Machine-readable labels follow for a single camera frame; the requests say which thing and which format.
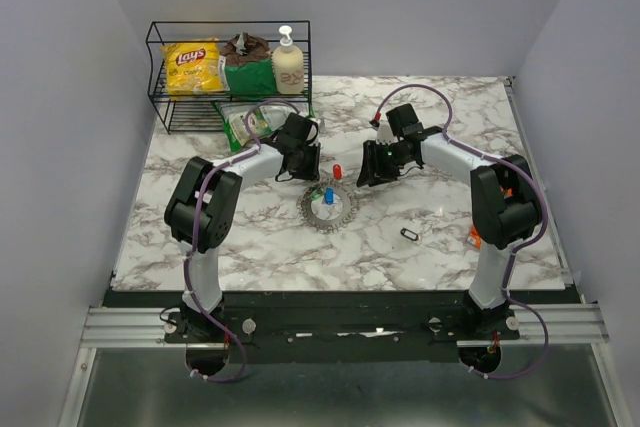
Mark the green white snack bag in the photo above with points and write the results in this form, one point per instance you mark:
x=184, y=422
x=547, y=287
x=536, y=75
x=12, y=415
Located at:
x=270, y=121

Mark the yellow Lays chips bag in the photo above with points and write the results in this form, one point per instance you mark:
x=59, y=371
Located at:
x=192, y=68

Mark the red key tag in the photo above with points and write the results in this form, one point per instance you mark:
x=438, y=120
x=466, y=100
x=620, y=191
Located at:
x=337, y=172

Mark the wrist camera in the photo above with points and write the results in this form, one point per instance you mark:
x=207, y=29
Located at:
x=385, y=135
x=315, y=129

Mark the orange packet near arm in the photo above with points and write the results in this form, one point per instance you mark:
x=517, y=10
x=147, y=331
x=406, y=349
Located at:
x=474, y=238

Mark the black wire shelf rack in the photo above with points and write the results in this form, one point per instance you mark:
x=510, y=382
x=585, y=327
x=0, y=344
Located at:
x=197, y=114

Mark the blue key tag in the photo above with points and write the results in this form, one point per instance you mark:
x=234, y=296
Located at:
x=328, y=197

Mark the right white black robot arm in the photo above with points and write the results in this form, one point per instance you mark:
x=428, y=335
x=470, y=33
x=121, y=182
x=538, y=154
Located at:
x=505, y=206

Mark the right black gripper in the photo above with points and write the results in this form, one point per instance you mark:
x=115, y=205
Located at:
x=381, y=175

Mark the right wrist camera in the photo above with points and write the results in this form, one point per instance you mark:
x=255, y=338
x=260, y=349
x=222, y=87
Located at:
x=385, y=135

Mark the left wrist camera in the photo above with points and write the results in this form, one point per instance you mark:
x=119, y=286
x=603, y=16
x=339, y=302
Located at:
x=315, y=129

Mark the black key tag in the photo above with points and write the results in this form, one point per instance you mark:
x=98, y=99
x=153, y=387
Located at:
x=409, y=235

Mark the aluminium rail frame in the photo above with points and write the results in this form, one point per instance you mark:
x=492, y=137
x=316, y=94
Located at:
x=270, y=248

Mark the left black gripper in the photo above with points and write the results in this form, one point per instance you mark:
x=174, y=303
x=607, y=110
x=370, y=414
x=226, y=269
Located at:
x=312, y=173

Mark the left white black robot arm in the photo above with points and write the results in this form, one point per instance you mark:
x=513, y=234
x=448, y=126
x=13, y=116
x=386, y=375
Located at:
x=201, y=209

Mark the green brown snack bag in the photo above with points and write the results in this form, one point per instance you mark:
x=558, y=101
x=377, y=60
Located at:
x=245, y=66

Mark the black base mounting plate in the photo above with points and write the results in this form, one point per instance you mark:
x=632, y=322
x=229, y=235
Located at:
x=286, y=327

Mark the cream soap pump bottle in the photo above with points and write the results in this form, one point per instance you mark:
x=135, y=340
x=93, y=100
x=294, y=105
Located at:
x=288, y=64

